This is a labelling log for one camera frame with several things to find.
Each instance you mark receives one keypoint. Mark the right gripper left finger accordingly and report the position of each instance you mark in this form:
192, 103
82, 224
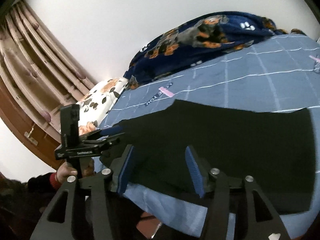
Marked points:
122, 168

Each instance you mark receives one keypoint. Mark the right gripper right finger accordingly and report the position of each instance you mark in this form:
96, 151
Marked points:
199, 171

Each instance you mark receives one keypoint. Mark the black pants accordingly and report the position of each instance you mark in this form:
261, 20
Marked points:
277, 149

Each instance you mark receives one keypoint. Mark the person left hand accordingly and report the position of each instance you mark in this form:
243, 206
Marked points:
64, 171

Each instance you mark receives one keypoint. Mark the white floral pillow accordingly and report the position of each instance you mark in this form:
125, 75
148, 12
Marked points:
96, 104

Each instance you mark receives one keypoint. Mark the beige pink curtain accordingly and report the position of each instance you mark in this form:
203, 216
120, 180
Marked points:
37, 71

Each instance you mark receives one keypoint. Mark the blue grid bedsheet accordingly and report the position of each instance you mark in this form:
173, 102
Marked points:
278, 75

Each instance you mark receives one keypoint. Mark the navy dog print blanket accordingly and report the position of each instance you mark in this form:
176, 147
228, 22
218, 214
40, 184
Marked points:
197, 41

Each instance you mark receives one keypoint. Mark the brown wooden bed frame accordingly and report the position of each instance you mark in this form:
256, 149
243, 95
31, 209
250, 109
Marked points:
26, 131

